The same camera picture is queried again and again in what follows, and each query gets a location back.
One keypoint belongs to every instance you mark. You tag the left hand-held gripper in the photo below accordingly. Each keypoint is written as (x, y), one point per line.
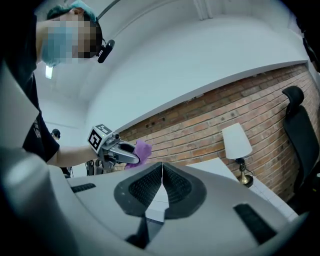
(96, 138)

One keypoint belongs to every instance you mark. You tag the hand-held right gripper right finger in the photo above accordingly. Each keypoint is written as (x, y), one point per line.
(220, 200)

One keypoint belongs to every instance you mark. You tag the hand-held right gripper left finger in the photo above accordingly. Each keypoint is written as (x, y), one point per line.
(100, 200)

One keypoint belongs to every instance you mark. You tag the purple cloth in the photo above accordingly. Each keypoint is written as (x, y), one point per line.
(142, 150)

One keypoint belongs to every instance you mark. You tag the person's left forearm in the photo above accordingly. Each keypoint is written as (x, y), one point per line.
(77, 156)

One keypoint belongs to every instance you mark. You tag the white shade table lamp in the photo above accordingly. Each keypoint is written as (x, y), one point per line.
(236, 142)

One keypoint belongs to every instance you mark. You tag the black office chair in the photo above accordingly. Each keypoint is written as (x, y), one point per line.
(302, 140)

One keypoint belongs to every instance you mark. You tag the ceiling light panel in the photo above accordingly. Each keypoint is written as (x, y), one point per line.
(49, 72)

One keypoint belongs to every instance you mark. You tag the person's black t-shirt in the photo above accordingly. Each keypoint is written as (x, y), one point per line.
(22, 82)

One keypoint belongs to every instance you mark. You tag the blue face mask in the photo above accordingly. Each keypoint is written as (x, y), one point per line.
(57, 47)

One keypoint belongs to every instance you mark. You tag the person's head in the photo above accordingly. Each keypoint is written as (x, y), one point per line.
(67, 32)

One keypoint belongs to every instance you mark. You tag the teal cap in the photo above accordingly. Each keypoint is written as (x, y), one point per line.
(75, 7)

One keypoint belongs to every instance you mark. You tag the black head camera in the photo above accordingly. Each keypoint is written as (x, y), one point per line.
(106, 51)

